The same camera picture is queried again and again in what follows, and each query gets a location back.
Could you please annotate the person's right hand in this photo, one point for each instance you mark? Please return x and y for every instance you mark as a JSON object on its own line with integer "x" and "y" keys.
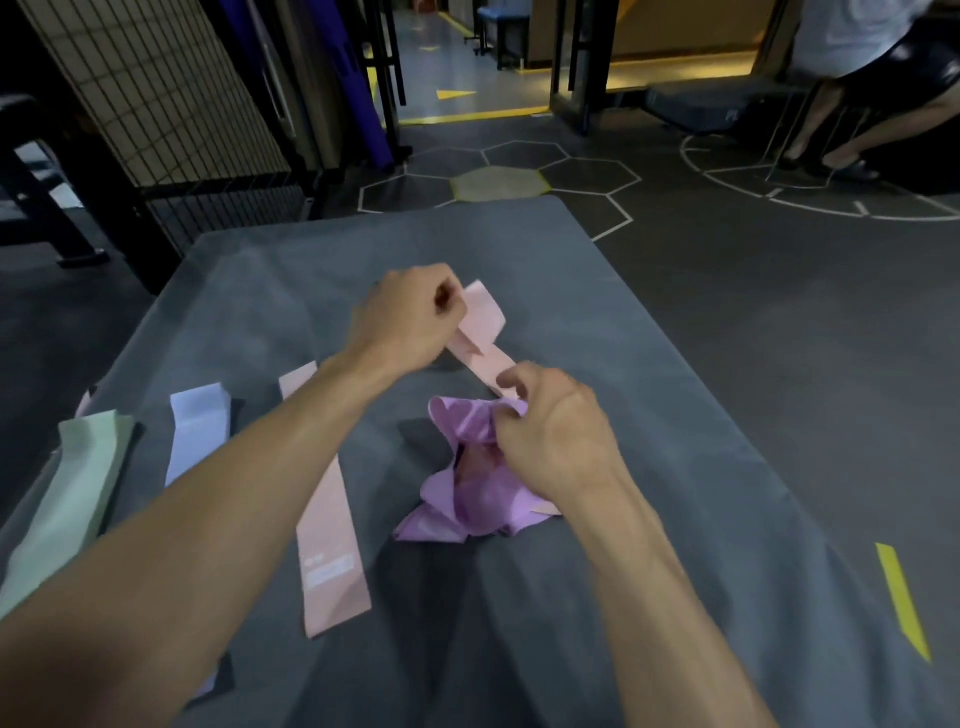
{"x": 562, "y": 442}

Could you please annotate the person's left hand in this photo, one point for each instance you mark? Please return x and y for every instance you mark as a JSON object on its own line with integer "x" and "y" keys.
{"x": 401, "y": 315}

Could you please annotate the person's right thumb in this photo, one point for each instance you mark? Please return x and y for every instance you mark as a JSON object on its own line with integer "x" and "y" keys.
{"x": 508, "y": 431}

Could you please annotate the person's left fingers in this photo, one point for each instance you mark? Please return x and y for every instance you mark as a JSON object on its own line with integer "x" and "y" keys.
{"x": 450, "y": 294}

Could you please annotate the light pink elastic band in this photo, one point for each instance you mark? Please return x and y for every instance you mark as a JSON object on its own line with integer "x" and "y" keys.
{"x": 484, "y": 341}

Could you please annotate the purple elastic band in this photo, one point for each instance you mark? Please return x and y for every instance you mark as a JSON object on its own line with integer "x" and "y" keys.
{"x": 472, "y": 487}

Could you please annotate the person's right forearm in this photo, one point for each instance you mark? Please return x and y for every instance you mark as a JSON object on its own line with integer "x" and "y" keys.
{"x": 660, "y": 615}

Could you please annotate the person's left forearm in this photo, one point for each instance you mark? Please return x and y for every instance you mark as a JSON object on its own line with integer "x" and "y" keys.
{"x": 187, "y": 540}

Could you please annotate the grey tablecloth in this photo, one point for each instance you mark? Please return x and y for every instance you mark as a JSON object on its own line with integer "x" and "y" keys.
{"x": 465, "y": 637}

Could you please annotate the flat pink elastic band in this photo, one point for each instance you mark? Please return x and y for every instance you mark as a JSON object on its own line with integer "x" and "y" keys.
{"x": 330, "y": 555}

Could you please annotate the blue upright mat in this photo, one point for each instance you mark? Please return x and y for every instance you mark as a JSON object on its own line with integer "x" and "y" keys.
{"x": 364, "y": 90}

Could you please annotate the blue stool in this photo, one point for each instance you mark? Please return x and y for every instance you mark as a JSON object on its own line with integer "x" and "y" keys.
{"x": 502, "y": 26}

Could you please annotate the lavender elastic band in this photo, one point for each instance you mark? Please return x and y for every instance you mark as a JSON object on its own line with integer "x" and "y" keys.
{"x": 196, "y": 431}

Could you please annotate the dark step platform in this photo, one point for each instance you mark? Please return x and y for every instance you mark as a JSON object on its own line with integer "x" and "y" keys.
{"x": 712, "y": 105}

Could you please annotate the black weight bench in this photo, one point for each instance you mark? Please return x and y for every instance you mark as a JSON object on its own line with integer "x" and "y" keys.
{"x": 45, "y": 202}

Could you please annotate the pale green elastic band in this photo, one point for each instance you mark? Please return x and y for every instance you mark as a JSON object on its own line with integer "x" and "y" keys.
{"x": 67, "y": 495}

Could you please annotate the black metal rack frame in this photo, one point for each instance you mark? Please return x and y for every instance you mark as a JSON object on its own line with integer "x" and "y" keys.
{"x": 391, "y": 67}

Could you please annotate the black door frame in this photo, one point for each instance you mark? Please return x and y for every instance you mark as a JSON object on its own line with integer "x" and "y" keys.
{"x": 585, "y": 60}

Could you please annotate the metal frame chair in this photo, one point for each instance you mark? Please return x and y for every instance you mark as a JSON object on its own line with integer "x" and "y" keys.
{"x": 787, "y": 112}

